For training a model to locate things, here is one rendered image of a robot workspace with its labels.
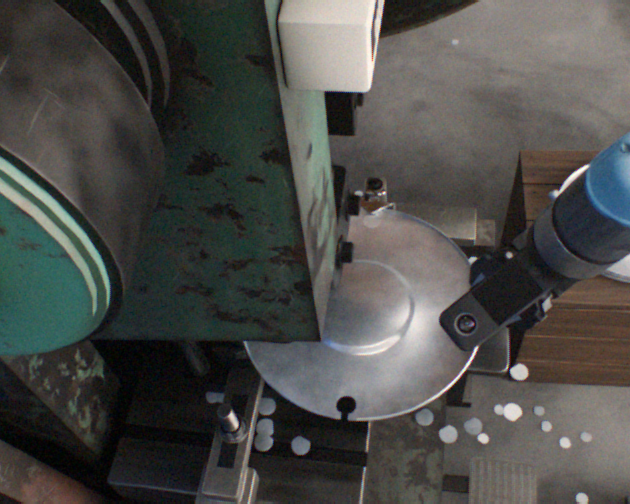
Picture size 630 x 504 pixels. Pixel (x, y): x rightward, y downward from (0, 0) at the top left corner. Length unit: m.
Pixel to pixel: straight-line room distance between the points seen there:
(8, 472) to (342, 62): 0.68
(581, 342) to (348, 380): 0.80
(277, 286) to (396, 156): 1.60
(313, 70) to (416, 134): 1.79
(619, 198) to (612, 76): 1.82
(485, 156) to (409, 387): 1.32
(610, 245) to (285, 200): 0.30
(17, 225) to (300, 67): 0.15
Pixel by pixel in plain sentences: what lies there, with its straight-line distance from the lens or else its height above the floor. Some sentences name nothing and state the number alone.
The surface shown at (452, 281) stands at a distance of 0.89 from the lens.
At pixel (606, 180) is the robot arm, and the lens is 0.56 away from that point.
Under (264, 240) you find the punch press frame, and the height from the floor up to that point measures 1.18.
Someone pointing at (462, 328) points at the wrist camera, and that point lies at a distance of 0.69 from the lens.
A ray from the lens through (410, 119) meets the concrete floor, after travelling 2.16.
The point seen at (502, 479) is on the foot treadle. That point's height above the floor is 0.16.
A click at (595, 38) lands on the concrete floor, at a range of 2.49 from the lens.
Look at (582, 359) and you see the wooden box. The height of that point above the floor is 0.13.
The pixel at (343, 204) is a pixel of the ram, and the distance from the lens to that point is 0.72.
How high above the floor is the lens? 1.53
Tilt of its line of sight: 55 degrees down
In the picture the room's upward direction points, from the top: 9 degrees counter-clockwise
